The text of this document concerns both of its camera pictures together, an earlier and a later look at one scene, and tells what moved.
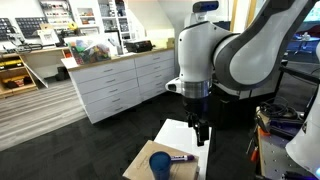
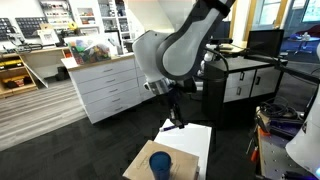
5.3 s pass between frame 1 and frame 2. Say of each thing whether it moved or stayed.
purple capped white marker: moved
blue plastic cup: stayed
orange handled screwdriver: stayed
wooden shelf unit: stayed
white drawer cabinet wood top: stayed
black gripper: moved
